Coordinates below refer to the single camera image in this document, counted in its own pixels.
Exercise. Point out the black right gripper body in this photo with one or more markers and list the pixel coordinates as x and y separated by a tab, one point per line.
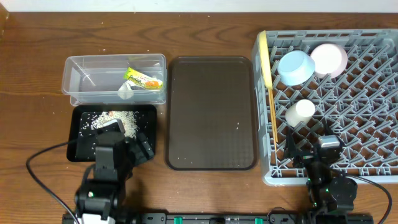
302	158

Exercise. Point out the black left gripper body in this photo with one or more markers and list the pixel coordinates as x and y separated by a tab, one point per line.
137	154

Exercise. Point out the cream cup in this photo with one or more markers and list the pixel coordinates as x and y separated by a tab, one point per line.
301	111

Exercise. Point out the rice leftovers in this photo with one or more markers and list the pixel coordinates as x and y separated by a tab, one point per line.
91	121

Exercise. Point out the white napkin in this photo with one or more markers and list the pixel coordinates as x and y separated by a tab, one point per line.
126	90

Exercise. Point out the wooden chopstick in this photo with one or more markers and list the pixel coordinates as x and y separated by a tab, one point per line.
277	133
271	112

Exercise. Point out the green orange snack wrapper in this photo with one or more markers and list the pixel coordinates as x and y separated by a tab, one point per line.
135	78

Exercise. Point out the light blue bowl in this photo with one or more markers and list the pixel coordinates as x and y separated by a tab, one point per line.
295	68

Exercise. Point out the pink bowl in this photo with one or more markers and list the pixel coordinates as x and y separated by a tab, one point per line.
330	59

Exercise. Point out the yellow plate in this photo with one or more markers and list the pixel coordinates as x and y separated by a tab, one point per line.
265	60

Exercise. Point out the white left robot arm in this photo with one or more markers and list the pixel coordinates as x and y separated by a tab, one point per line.
100	197

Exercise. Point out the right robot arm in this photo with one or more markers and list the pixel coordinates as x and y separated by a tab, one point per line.
332	197

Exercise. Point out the clear plastic waste bin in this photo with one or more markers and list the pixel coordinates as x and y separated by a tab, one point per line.
96	79

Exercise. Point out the grey plastic dishwasher rack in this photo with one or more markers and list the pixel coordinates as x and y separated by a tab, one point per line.
360	105

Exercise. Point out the black plastic tray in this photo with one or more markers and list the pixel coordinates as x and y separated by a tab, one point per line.
84	151

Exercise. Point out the brown plastic serving tray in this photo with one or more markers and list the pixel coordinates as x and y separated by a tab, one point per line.
211	114

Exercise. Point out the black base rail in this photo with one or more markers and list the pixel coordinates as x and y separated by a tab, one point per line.
161	218

